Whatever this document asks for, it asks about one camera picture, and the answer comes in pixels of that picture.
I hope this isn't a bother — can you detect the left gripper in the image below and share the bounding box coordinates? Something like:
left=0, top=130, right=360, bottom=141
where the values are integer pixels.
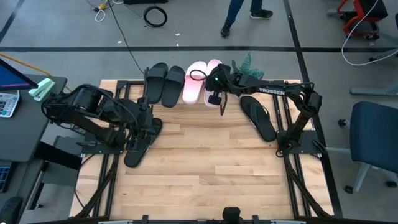
left=126, top=107, right=156, bottom=152

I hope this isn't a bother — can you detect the coiled black cable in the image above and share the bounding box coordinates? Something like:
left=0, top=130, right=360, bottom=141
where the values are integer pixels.
left=143, top=6, right=169, bottom=29

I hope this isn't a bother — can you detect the blue office chair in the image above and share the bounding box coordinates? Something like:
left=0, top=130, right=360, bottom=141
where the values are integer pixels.
left=338, top=100, right=398, bottom=194

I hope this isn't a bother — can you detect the person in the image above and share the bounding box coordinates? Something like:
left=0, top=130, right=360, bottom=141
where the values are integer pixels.
left=220, top=0, right=274, bottom=39

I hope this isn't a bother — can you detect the yellow cable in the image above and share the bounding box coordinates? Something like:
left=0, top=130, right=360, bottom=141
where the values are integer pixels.
left=0, top=52, right=73, bottom=93

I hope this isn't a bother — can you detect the black slide sandal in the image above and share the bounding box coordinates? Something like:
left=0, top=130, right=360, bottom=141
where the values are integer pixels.
left=145, top=62, right=169, bottom=105
left=160, top=65, right=186, bottom=109

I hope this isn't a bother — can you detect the mint green stapler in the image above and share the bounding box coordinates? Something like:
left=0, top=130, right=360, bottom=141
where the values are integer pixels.
left=28, top=77, right=56, bottom=102

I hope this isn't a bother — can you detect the black aluminium rig frame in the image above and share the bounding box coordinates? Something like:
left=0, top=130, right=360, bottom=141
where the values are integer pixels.
left=70, top=79, right=345, bottom=224

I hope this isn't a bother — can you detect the black keyboard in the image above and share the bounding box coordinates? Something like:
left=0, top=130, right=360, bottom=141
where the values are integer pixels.
left=0, top=160, right=14, bottom=194

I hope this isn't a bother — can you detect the computer monitor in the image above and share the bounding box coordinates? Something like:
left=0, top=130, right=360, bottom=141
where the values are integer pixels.
left=0, top=58, right=39, bottom=91

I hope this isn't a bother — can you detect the green snake plant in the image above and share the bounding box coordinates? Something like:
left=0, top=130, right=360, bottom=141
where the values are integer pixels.
left=231, top=51, right=265, bottom=80

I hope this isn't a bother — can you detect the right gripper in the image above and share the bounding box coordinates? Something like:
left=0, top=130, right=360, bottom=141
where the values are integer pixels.
left=204, top=63, right=234, bottom=106

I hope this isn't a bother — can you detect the long black cable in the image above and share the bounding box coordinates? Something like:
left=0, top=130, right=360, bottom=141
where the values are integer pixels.
left=106, top=0, right=147, bottom=77

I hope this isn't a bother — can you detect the pink slide sandal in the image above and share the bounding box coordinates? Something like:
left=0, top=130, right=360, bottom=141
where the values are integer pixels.
left=182, top=60, right=208, bottom=105
left=203, top=58, right=224, bottom=109

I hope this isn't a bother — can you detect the black desk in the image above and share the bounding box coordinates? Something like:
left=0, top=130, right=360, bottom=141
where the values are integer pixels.
left=0, top=73, right=68, bottom=163

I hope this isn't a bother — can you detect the grey calculator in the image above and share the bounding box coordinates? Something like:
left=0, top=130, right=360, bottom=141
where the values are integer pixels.
left=0, top=90, right=21, bottom=118

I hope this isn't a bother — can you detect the black office chair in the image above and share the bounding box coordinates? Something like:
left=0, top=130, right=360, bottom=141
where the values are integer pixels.
left=0, top=195, right=23, bottom=224

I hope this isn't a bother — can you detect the white cable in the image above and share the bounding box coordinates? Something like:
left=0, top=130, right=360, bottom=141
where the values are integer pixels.
left=341, top=0, right=398, bottom=67

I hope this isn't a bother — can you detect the black rounded object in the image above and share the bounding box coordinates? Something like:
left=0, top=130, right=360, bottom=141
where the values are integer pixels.
left=222, top=206, right=242, bottom=224

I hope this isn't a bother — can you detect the black flip-flop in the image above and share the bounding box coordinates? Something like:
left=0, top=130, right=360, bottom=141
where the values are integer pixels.
left=123, top=117, right=164, bottom=169
left=239, top=95, right=277, bottom=143

